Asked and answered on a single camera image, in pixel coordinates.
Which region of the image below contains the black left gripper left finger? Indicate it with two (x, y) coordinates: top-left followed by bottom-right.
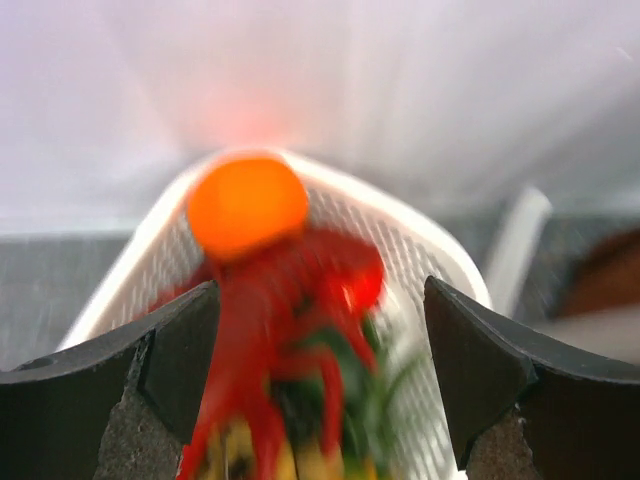
(1, 282), (219, 479)

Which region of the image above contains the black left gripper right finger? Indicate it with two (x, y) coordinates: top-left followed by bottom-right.
(424, 277), (639, 479)

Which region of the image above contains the orange plastic orange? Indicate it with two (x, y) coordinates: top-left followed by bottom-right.
(186, 155), (309, 262)

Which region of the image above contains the dark green plastic avocado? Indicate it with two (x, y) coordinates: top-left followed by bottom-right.
(270, 319), (393, 477)

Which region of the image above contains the brown towel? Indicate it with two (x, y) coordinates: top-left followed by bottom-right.
(551, 228), (639, 319)

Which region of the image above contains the white perforated plastic basket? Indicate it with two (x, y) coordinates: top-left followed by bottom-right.
(59, 149), (491, 479)

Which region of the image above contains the red plastic lobster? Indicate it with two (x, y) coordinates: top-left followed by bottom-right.
(177, 228), (385, 479)

